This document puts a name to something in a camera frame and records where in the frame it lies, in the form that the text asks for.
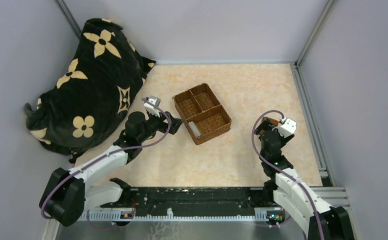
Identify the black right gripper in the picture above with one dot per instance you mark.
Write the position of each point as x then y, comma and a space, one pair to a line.
264, 126

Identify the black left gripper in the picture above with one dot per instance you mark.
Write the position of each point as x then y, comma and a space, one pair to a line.
175, 123

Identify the brown woven divided basket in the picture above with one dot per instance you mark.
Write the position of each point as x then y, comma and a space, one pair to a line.
200, 105

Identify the brown leather card holder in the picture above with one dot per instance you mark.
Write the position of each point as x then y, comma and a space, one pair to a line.
271, 122

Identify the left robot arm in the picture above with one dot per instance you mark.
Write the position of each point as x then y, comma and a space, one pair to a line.
70, 193

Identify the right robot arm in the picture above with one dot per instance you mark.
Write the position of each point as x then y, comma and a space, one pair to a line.
318, 219

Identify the white card in basket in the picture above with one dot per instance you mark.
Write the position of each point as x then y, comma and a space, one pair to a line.
194, 129

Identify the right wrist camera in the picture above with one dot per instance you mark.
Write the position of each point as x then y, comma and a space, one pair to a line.
286, 127

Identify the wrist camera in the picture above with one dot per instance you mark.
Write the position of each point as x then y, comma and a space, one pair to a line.
286, 127
151, 104

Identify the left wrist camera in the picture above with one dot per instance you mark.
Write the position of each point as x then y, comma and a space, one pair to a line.
151, 104

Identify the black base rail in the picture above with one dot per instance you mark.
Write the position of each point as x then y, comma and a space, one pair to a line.
189, 204

